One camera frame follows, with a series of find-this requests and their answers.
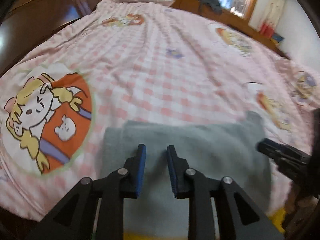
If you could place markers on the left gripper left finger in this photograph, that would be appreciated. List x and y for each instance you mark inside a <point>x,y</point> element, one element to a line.
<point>94,209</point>

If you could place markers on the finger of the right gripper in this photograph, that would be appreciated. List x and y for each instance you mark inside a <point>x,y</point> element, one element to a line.
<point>278,151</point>

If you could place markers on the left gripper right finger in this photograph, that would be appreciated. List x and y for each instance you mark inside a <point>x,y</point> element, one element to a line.
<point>218,209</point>

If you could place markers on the grey pants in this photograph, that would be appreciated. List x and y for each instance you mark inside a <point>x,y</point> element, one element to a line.
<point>216,150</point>

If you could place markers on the yellow fluffy garment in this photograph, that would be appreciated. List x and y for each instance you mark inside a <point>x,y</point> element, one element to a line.
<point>276,218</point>

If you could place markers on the blue book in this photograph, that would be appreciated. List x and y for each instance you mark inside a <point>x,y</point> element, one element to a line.
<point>276,39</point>

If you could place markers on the wooden windowsill cabinet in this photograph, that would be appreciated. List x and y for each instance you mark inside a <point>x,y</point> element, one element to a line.
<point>228,19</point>

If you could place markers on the right red cream curtain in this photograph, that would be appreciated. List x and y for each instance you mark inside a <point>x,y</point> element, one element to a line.
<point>271,17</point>

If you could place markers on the dark clothes on cabinet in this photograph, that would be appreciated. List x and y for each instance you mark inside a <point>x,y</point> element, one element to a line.
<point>214,5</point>

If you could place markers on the pink checkered cartoon bedspread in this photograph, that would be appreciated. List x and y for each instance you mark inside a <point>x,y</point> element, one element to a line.
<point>136,60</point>

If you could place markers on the dark wooden headboard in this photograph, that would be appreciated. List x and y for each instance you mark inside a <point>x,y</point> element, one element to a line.
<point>28,23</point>

